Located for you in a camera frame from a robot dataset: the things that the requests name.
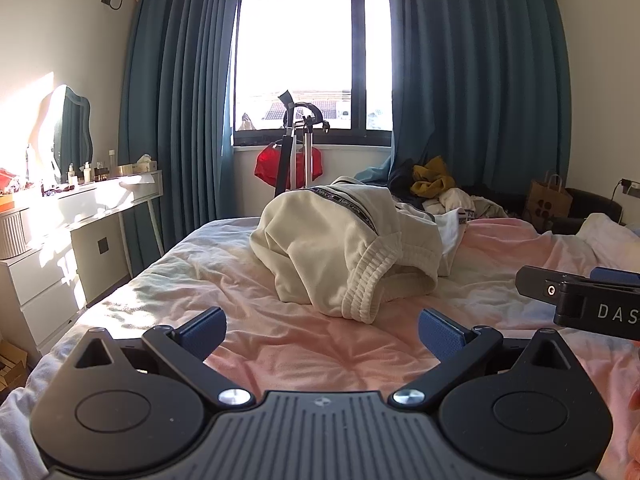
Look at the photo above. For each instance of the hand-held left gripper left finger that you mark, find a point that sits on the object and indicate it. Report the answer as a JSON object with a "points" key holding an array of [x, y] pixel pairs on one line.
{"points": [[202, 334]]}

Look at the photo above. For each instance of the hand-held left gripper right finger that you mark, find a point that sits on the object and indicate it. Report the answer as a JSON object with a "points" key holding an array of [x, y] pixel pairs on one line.
{"points": [[442, 334]]}

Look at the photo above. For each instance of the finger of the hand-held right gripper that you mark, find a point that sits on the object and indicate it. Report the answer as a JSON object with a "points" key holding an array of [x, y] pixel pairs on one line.
{"points": [[537, 285], [615, 276]]}

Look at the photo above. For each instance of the cream sweatshirt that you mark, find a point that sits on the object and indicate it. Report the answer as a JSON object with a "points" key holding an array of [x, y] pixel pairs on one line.
{"points": [[340, 245]]}

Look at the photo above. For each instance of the clothes rack stand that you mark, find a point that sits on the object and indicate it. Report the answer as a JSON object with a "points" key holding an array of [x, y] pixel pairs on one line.
{"points": [[295, 150]]}

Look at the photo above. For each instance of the white duvet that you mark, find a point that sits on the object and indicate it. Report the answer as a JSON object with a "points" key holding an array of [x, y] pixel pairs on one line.
{"points": [[607, 235]]}

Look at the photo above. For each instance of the black chair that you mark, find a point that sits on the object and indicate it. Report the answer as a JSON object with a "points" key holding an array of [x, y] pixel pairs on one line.
{"points": [[595, 207]]}

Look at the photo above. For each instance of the brown paper bag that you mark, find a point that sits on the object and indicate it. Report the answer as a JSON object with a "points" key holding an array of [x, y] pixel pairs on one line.
{"points": [[547, 205]]}

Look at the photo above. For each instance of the white striped-band shirt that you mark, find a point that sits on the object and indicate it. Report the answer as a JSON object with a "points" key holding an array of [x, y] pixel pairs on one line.
{"points": [[452, 240]]}

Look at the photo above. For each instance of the pink bed blanket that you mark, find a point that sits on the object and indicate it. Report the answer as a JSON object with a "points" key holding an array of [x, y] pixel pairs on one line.
{"points": [[300, 350]]}

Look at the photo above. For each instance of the white crumpled garment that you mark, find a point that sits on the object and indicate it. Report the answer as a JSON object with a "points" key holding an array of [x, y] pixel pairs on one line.
{"points": [[465, 202]]}

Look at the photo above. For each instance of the yellow garment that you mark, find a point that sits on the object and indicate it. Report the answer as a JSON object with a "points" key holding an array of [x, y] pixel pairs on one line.
{"points": [[430, 180]]}

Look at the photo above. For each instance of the dark cloth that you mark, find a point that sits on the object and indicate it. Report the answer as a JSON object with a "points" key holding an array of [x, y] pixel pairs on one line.
{"points": [[402, 180]]}

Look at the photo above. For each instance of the white dressing table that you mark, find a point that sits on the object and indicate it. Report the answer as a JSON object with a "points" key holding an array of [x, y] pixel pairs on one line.
{"points": [[100, 210]]}

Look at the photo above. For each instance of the white drawer cabinet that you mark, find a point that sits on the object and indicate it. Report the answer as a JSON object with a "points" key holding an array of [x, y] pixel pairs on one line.
{"points": [[40, 285]]}

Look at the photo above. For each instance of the tissue box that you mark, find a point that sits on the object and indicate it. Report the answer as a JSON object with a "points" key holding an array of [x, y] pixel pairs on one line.
{"points": [[142, 165]]}

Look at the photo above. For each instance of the red cloth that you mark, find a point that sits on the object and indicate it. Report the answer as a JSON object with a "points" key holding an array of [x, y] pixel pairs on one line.
{"points": [[265, 165]]}

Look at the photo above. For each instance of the dark cosmetic jar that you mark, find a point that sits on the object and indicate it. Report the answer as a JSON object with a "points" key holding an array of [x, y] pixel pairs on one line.
{"points": [[102, 175]]}

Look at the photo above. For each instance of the cardboard box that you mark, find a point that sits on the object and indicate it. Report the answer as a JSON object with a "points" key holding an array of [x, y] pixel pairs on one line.
{"points": [[11, 365]]}

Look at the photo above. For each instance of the small cosmetic bottle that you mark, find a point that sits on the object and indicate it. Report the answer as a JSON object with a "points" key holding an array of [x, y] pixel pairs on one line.
{"points": [[72, 176], [88, 172]]}

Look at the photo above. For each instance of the white ribbed container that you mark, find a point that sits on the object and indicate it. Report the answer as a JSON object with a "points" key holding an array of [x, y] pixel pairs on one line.
{"points": [[11, 235]]}

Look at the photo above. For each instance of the teal curtain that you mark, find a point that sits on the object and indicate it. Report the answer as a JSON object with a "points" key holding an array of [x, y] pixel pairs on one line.
{"points": [[475, 75], [180, 110]]}

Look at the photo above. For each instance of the wavy-framed mirror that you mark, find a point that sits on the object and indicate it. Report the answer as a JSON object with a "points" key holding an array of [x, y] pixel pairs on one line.
{"points": [[72, 132]]}

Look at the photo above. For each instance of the window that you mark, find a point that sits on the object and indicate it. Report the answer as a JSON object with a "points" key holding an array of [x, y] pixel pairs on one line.
{"points": [[300, 45]]}

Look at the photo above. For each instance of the wall socket with charger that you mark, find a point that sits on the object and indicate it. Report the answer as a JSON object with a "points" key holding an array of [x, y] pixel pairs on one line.
{"points": [[627, 186]]}

